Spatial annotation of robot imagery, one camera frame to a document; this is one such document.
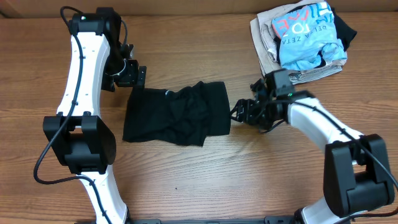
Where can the beige folded garment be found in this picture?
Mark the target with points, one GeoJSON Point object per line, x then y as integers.
{"type": "Point", "coordinates": [263, 34]}

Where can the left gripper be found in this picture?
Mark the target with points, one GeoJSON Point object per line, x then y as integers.
{"type": "Point", "coordinates": [131, 76]}

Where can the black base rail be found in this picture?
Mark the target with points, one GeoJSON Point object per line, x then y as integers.
{"type": "Point", "coordinates": [211, 221]}

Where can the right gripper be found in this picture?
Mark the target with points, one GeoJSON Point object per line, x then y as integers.
{"type": "Point", "coordinates": [242, 108]}

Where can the black garment in pile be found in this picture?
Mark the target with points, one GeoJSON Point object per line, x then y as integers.
{"type": "Point", "coordinates": [343, 29]}

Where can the light blue printed t-shirt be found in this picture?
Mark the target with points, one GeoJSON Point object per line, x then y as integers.
{"type": "Point", "coordinates": [308, 40]}

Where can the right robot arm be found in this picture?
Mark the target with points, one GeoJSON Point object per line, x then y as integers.
{"type": "Point", "coordinates": [357, 178]}

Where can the grey patterned folded garment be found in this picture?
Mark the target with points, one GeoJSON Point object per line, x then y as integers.
{"type": "Point", "coordinates": [304, 76]}

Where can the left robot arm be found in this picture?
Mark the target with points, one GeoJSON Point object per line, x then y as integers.
{"type": "Point", "coordinates": [78, 136]}

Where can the black t-shirt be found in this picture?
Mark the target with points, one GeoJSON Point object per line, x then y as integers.
{"type": "Point", "coordinates": [184, 118]}

